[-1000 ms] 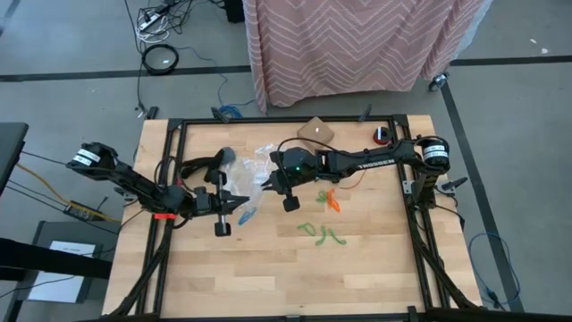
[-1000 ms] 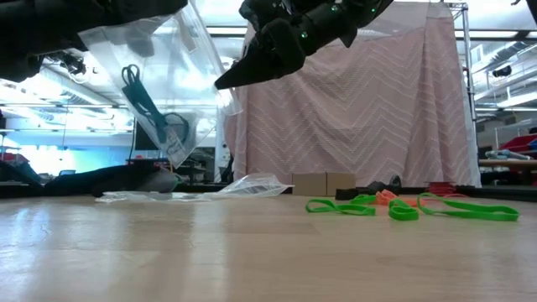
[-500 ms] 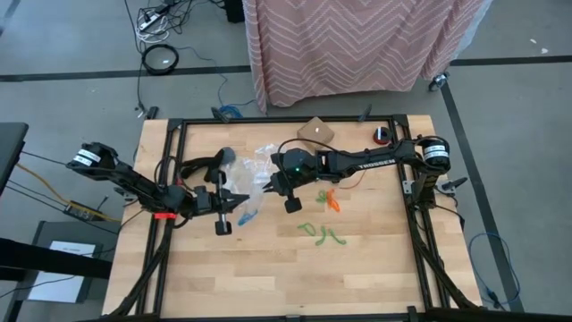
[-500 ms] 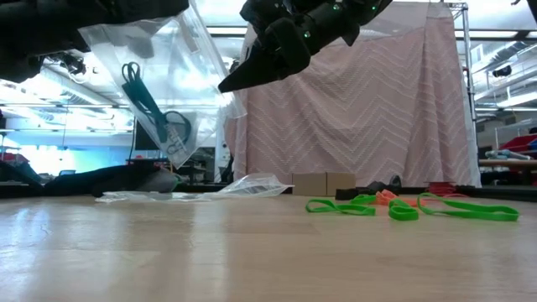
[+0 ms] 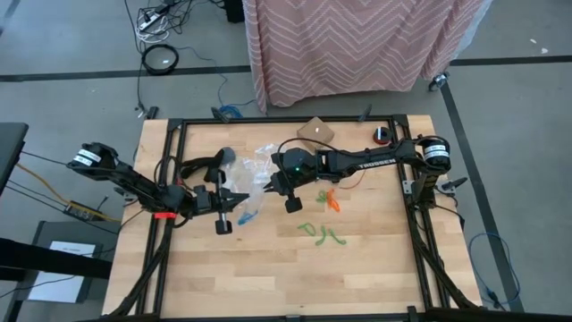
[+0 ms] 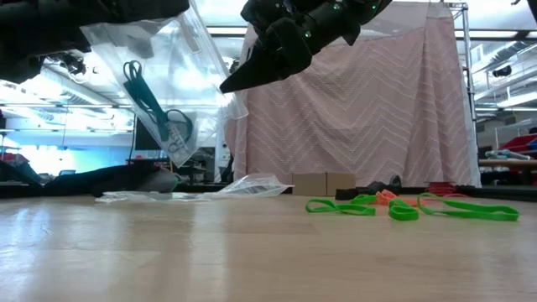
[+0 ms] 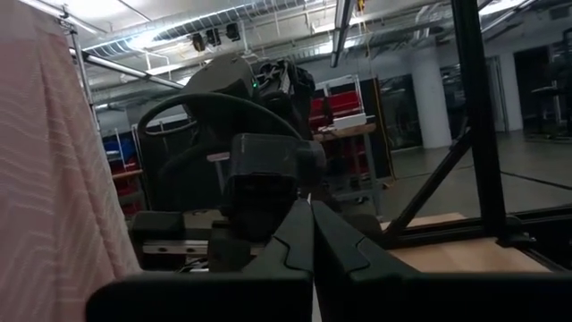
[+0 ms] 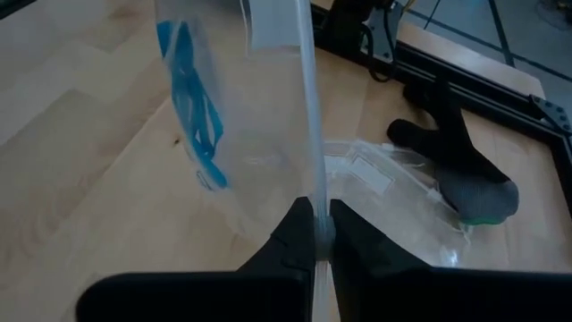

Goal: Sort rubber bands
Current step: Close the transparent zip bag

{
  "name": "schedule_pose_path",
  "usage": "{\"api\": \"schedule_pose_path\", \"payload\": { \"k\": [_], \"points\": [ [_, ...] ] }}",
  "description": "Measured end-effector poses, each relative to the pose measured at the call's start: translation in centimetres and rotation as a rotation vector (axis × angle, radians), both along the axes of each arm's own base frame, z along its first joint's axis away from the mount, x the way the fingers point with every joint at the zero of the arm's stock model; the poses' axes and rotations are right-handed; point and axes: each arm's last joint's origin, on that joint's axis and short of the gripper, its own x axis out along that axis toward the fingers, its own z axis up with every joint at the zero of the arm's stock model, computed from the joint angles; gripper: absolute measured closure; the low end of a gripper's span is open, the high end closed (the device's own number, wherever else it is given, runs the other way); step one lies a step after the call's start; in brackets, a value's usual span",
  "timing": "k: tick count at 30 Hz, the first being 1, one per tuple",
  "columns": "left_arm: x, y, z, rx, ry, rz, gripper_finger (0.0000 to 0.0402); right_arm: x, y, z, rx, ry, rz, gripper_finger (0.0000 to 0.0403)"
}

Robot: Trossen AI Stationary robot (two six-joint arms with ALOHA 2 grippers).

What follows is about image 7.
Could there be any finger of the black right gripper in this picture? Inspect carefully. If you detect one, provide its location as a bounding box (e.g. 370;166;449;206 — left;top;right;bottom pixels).
207;221;269;273

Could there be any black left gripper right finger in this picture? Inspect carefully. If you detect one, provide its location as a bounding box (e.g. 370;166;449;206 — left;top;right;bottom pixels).
312;200;572;322

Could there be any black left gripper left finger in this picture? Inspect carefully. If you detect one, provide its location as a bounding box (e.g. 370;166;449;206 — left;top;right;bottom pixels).
86;199;315;322

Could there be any red storage bin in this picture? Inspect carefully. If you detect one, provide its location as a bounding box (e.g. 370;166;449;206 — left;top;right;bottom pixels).
110;157;145;216
310;90;363;131

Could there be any blue storage bin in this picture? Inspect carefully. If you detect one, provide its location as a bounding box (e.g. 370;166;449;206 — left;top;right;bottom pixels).
102;136;138;158

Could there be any pink chevron curtain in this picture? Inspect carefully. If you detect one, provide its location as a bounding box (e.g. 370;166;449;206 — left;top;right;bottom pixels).
0;0;142;322

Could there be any wooden workbench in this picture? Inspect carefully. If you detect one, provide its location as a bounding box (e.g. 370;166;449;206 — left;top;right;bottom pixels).
312;123;382;202

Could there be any white box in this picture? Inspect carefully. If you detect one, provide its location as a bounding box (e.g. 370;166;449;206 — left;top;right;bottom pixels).
332;114;367;131

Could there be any black ceiling device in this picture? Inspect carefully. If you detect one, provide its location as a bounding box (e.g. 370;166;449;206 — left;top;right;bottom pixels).
191;21;242;53

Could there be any white round column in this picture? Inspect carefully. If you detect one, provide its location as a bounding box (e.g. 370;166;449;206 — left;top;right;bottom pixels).
410;44;453;149

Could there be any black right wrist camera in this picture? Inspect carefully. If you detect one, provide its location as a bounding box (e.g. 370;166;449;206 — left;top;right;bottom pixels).
223;132;327;242

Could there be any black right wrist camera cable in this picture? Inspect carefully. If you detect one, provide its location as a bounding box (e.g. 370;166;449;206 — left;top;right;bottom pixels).
136;91;305;148

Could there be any yellow hanging cable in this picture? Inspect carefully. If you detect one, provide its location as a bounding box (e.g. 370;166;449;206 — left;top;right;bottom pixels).
369;80;398;181

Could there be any black aluminium table frame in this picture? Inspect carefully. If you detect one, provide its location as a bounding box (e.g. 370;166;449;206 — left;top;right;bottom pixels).
382;0;572;272

